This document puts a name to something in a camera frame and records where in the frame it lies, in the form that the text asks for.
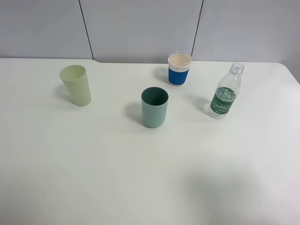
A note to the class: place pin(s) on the pale green plastic cup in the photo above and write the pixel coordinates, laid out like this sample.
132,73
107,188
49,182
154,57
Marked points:
75,80

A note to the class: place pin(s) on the teal plastic cup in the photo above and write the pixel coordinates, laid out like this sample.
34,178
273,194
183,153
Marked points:
154,106

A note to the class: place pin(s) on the clear water bottle green label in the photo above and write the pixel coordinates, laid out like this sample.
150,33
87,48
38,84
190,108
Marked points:
226,92

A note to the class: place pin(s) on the blue sleeved paper cup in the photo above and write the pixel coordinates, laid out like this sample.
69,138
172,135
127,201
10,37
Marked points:
178,67

